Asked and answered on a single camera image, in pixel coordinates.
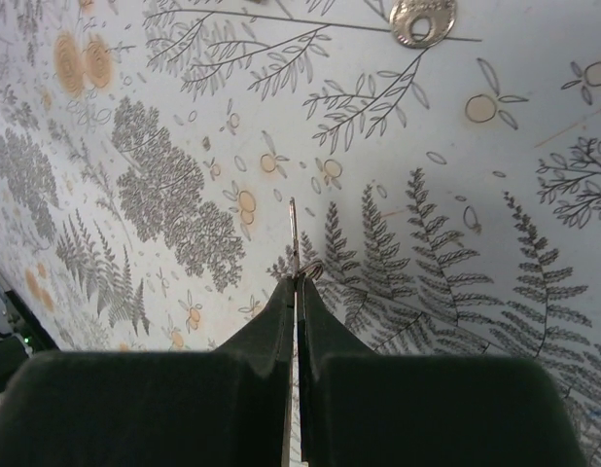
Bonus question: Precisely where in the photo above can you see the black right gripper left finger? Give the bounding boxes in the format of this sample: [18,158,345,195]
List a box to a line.
[0,278,295,466]

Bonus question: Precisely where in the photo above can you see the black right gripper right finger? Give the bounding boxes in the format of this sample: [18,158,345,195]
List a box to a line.
[297,276,585,466]

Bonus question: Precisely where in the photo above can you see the silver key of small padlock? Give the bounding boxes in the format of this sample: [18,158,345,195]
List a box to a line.
[289,198,324,280]

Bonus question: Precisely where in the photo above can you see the floral patterned table mat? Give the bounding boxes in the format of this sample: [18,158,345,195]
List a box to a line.
[0,1,601,466]

